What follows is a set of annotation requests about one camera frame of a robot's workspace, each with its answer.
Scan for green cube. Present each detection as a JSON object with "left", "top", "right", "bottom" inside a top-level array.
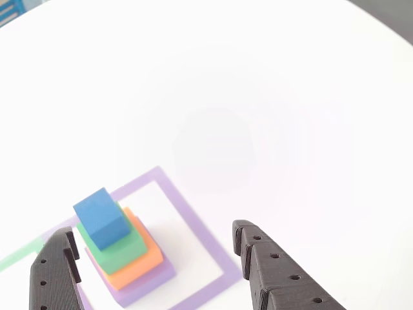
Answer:
[{"left": 76, "top": 201, "right": 148, "bottom": 276}]

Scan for small blue cube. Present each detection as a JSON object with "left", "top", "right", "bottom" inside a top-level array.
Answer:
[{"left": 72, "top": 187, "right": 132, "bottom": 252}]

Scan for orange block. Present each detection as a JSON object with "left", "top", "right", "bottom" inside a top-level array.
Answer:
[{"left": 84, "top": 207, "right": 163, "bottom": 291}]

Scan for green tape square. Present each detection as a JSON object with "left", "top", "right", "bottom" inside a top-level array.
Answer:
[{"left": 0, "top": 236, "right": 46, "bottom": 272}]

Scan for purple tape square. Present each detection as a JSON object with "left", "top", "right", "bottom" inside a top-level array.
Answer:
[{"left": 41, "top": 165, "right": 243, "bottom": 310}]

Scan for large purple block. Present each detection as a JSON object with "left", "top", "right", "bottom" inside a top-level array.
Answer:
[{"left": 84, "top": 215, "right": 177, "bottom": 309}]

